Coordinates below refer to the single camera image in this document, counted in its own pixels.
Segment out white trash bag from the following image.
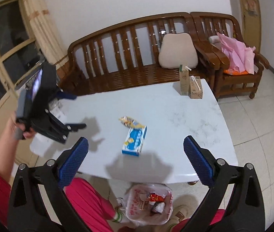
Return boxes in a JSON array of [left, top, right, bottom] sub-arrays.
[[124, 184, 173, 226]]

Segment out person's left hand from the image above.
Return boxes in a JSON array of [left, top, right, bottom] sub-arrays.
[[5, 112, 36, 140]]

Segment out beige curtain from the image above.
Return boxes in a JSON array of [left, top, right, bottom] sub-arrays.
[[23, 0, 68, 67]]

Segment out yellow snack wrapper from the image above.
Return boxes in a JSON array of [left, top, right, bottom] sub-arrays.
[[119, 116, 145, 129]]

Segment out blue white medicine box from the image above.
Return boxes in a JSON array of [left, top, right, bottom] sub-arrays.
[[122, 126, 147, 157]]

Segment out cream framed window door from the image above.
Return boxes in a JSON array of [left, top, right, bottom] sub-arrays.
[[0, 0, 41, 135]]

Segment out person's red trouser legs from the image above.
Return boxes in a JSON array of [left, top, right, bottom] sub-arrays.
[[65, 177, 117, 232]]

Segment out tall green milk carton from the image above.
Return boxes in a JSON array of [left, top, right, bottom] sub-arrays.
[[179, 64, 190, 96]]

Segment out beige cushion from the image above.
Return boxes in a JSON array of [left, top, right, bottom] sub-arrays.
[[158, 33, 198, 69]]

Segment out small brown drink carton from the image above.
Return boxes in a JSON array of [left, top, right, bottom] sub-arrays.
[[189, 75, 203, 99]]

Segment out wooden armchair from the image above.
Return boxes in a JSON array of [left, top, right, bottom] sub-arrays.
[[191, 12, 270, 99]]

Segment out pink plastic bag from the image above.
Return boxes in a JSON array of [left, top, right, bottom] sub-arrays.
[[217, 33, 256, 75]]

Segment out yellow interior door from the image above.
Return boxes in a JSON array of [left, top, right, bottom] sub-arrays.
[[240, 0, 262, 52]]

